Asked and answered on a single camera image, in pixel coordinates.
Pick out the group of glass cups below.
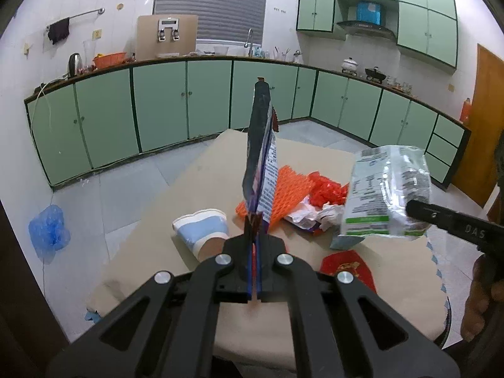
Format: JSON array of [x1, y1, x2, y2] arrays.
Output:
[[386, 75, 414, 92]]

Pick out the cardboard box with dispenser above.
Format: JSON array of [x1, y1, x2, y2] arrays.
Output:
[[136, 14, 198, 61]]

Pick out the blue plastic bag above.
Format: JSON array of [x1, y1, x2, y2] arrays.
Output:
[[28, 204, 72, 264]]

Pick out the white lace table cloth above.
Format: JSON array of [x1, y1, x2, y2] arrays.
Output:
[[424, 236, 450, 312]]

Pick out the white blue paper cup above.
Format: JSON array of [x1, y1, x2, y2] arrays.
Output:
[[172, 209, 230, 262]]

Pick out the blue box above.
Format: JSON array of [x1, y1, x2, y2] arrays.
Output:
[[356, 1, 383, 24]]

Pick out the green base cabinets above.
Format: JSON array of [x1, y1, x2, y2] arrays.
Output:
[[24, 56, 472, 192]]

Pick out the orange foam net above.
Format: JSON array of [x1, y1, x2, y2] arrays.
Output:
[[235, 165, 316, 231]]

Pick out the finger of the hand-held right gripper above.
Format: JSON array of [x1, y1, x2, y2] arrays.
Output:
[[405, 200, 504, 250]]

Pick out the green white plastic packet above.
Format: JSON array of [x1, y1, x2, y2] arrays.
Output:
[[330, 145, 432, 250]]

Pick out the dark hanging towel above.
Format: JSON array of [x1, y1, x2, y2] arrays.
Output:
[[47, 18, 71, 45]]

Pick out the red plastic bag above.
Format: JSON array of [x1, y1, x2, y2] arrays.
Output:
[[307, 171, 350, 206]]

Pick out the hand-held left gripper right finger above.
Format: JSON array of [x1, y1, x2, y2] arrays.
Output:
[[254, 233, 461, 378]]

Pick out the red packet with gold print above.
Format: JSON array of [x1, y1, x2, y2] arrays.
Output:
[[320, 250, 379, 294]]

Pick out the metal towel rail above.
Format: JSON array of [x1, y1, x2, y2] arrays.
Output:
[[45, 7, 106, 32]]

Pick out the orange plastic basin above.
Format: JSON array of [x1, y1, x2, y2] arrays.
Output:
[[93, 52, 127, 69]]

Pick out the blue white red snack packet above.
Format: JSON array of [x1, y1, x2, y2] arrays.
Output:
[[240, 77, 280, 233]]

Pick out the white power cable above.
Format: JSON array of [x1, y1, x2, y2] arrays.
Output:
[[29, 82, 54, 142]]

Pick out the person's right hand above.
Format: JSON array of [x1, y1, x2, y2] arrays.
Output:
[[461, 256, 499, 343]]

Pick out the grey window blind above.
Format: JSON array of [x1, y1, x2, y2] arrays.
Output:
[[153, 0, 269, 42]]

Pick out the white water purifier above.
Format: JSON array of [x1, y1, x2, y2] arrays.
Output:
[[157, 19, 181, 43]]

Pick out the range hood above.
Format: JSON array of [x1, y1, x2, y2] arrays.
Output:
[[336, 20, 396, 42]]

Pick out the steel electric kettle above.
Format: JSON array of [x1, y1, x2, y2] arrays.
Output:
[[68, 52, 85, 78]]

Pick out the wooden door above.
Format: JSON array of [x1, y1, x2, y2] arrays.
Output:
[[451, 43, 504, 209]]

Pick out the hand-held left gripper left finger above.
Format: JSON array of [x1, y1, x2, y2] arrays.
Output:
[[45, 213, 255, 378]]

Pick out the crumpled white wrapper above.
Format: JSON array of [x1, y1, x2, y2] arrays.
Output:
[[285, 199, 347, 237]]

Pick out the green wall cabinets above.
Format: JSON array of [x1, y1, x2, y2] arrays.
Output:
[[296, 0, 458, 73]]

